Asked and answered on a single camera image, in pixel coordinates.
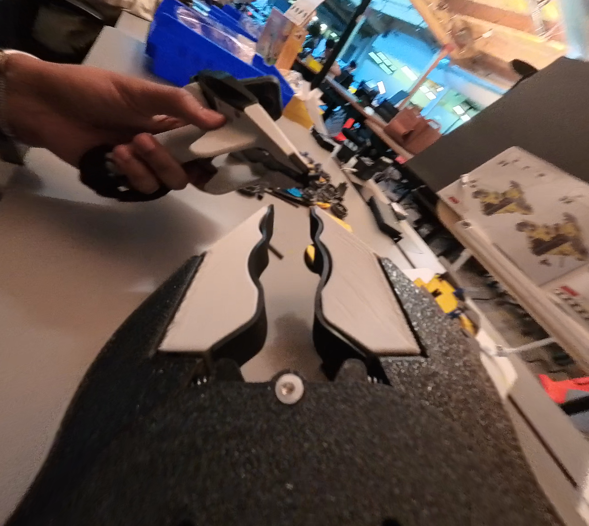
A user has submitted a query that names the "colourful carton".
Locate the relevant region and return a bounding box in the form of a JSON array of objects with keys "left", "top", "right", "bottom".
[{"left": 255, "top": 9, "right": 306, "bottom": 69}]

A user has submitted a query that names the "white cord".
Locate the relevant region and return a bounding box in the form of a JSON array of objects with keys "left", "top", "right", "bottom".
[{"left": 479, "top": 337, "right": 558, "bottom": 359}]

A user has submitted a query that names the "pile of toy building parts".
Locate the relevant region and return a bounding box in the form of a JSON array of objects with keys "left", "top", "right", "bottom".
[{"left": 237, "top": 151, "right": 352, "bottom": 219}]

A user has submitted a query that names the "blue plastic bin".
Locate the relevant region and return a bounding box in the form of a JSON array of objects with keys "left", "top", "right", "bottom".
[
  {"left": 161, "top": 0, "right": 260, "bottom": 41},
  {"left": 146, "top": 13, "right": 295, "bottom": 104}
]

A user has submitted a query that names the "black upright panel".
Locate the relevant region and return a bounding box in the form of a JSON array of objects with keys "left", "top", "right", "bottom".
[{"left": 405, "top": 56, "right": 589, "bottom": 193}]

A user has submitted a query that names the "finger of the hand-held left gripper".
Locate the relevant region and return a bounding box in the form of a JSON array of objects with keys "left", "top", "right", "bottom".
[
  {"left": 189, "top": 104, "right": 314, "bottom": 174},
  {"left": 202, "top": 162, "right": 305, "bottom": 195}
]

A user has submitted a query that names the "black flat electronic device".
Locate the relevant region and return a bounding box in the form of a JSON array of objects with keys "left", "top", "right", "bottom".
[{"left": 368, "top": 195, "right": 403, "bottom": 242}]

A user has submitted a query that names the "toy instruction booklet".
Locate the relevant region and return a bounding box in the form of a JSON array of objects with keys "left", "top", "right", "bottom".
[{"left": 437, "top": 147, "right": 589, "bottom": 320}]

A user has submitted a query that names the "black pole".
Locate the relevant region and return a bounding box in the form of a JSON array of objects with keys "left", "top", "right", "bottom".
[{"left": 310, "top": 0, "right": 410, "bottom": 90}]

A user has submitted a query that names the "white book stand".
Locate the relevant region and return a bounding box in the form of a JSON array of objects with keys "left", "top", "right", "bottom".
[{"left": 435, "top": 202, "right": 589, "bottom": 370}]

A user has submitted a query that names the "brown bag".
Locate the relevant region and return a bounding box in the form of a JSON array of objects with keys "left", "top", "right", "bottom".
[{"left": 384, "top": 108, "right": 442, "bottom": 154}]

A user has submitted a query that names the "person's left hand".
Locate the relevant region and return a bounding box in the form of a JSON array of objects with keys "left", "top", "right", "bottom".
[{"left": 0, "top": 50, "right": 227, "bottom": 196}]

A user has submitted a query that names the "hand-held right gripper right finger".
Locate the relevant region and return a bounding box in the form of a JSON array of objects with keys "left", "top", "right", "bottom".
[{"left": 310, "top": 207, "right": 422, "bottom": 378}]

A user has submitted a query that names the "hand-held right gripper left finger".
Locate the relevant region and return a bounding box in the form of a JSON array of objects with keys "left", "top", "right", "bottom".
[{"left": 159, "top": 205, "right": 275, "bottom": 371}]

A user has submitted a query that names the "yellow black toy vehicle model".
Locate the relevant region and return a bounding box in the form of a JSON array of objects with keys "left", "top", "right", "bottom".
[{"left": 412, "top": 273, "right": 477, "bottom": 336}]

